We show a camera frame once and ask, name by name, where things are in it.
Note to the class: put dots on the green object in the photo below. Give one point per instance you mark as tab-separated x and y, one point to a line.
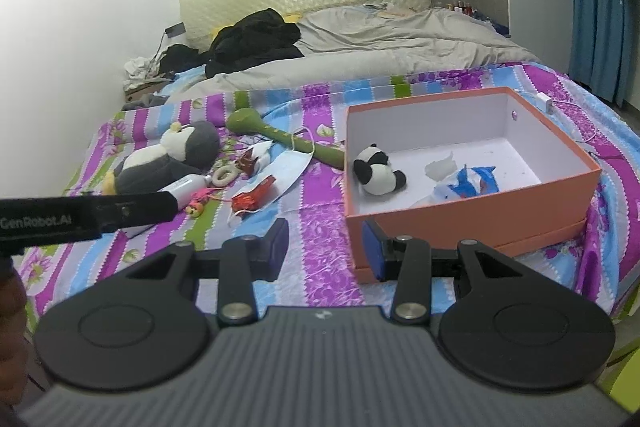
622	377

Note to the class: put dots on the person's left forearm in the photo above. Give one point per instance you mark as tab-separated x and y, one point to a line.
10	332

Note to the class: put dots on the black wall socket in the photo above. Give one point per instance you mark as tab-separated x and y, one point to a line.
175	30

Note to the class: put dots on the yellow pillow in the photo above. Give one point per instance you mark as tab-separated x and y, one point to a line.
224	31

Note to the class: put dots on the blue curtain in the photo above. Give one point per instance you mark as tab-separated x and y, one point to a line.
597	17

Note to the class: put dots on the white spray bottle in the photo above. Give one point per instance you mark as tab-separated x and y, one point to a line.
187	186

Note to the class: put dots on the red foil packet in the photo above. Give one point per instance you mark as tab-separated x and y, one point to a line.
257	194

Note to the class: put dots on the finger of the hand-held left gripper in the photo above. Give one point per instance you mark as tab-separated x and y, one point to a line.
145	209

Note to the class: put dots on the striped floral bedsheet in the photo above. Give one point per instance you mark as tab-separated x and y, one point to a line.
320	217

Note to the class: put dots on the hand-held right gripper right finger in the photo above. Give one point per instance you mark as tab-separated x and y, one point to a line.
374	252

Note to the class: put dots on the blue face mask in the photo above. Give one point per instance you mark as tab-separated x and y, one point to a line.
290	172

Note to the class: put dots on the green massage stick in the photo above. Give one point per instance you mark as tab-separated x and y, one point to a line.
285	139

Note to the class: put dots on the group of small bottles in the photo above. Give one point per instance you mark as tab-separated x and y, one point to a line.
462	7

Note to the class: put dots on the grey white penguin plush toy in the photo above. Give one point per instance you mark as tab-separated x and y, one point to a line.
165	159

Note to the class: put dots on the panda plush toy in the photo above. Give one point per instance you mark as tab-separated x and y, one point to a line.
377	169

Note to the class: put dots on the white crumpled garment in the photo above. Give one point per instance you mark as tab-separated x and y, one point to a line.
140	69

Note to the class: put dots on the pink cardboard box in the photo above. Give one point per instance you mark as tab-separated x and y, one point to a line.
450	227

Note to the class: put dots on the blue red snack bag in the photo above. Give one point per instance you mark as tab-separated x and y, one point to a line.
470	182

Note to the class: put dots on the brown fox wrapper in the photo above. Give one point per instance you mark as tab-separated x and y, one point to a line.
247	164

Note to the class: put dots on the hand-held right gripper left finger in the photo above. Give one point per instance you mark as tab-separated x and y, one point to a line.
272	249

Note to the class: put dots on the grey duvet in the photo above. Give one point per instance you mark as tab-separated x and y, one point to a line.
390	42

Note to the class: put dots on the brown cardboard box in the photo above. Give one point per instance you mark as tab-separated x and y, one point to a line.
142	92

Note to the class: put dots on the black garment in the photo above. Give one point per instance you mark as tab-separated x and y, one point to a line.
180	57

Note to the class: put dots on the black jacket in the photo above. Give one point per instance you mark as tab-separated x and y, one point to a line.
255	39

